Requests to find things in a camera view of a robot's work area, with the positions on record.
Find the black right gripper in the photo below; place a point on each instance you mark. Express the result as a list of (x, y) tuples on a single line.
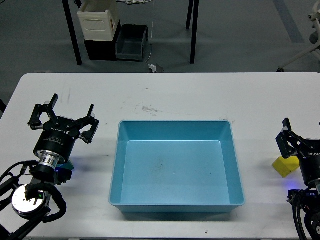
[(308, 152)]

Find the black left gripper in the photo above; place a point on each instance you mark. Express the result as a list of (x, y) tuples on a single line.
[(58, 135)]

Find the yellow block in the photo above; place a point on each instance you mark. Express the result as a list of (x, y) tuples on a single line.
[(286, 166)]

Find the green block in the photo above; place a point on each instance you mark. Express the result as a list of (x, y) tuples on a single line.
[(67, 165)]

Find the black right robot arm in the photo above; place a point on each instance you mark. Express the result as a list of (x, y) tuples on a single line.
[(305, 202)]

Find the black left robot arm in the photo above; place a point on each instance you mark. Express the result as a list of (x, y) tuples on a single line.
[(30, 186)]

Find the black box under container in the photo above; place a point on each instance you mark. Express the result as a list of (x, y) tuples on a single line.
[(103, 50)]

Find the blue plastic tray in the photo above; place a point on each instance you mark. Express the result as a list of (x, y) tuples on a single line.
[(176, 166)]

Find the dark grey storage bin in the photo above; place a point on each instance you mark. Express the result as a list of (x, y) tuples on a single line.
[(130, 44)]

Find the white power adapter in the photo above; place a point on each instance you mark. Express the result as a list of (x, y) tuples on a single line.
[(155, 68)]

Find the cream plastic container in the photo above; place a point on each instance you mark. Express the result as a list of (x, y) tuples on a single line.
[(98, 19)]

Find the black table leg left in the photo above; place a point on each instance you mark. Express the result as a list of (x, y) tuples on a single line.
[(72, 33)]

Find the black table leg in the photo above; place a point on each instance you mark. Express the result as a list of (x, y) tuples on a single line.
[(72, 33), (192, 20)]

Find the white chair base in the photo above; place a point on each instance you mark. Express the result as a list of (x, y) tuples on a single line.
[(294, 33)]

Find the black table leg right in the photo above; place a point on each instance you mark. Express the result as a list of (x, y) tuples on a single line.
[(192, 20)]

